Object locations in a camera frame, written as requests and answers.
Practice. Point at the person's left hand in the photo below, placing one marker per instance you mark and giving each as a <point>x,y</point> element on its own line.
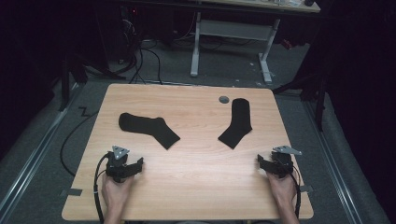
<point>116,191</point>

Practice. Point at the black sock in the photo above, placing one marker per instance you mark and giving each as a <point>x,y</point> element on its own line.
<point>239,121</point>
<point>146,126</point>

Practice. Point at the wooden desk with white legs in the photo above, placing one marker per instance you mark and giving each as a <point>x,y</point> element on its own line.
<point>232,29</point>

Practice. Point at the person's right hand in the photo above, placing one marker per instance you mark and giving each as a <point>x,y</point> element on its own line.
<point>284,188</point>

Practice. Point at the white papers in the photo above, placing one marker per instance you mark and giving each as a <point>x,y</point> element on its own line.
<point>289,3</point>

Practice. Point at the grey tape piece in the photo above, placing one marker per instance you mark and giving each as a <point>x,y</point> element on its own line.
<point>73,192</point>
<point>306,188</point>

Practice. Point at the small dark object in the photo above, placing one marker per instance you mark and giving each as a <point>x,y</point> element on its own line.
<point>309,2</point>

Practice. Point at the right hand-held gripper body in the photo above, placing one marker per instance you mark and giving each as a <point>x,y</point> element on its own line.
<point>281,165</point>

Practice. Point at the small red object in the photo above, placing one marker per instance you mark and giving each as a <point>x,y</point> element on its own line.
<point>286,44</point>

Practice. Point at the dark equipment with red light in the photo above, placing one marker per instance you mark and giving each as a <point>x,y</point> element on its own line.
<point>129,28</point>

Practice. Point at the metal floor rail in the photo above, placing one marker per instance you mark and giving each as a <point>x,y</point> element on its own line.
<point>31,161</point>
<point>336,174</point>

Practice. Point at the black metal stand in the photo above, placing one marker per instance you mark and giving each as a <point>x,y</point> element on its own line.
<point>320,109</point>
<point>64,90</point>

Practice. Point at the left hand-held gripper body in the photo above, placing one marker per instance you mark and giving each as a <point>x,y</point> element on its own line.
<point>118,168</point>

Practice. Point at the grey round table grommet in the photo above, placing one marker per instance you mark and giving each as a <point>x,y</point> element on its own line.
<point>223,99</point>

